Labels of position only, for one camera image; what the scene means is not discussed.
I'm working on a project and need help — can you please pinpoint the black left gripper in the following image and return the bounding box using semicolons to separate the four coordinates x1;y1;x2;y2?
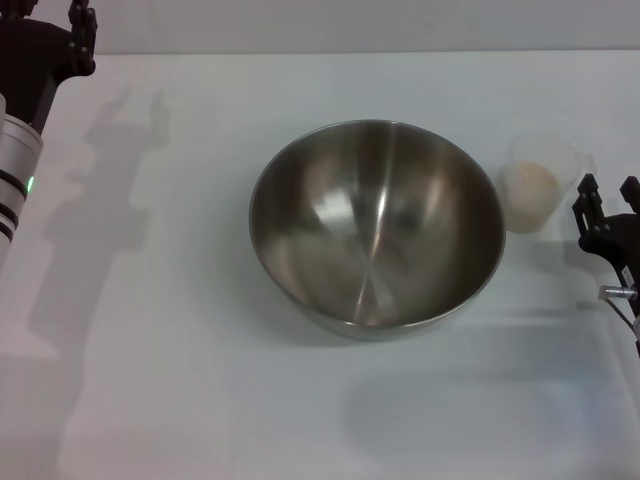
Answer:
0;0;97;134

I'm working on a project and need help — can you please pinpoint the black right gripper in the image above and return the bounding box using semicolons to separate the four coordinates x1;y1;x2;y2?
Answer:
572;173;640;301

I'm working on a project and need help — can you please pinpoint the clear plastic measuring cup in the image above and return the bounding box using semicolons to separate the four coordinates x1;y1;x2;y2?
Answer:
499;128;596;235

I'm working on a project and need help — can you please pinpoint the stainless steel mixing bowl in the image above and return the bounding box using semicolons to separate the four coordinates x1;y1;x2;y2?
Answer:
248;118;507;342

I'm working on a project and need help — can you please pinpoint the silver metal standoff pin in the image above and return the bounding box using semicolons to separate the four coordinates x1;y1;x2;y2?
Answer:
598;284;639;300

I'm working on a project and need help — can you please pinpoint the thin dark camera cable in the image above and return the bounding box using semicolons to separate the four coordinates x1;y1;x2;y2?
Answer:
607;297;640;359

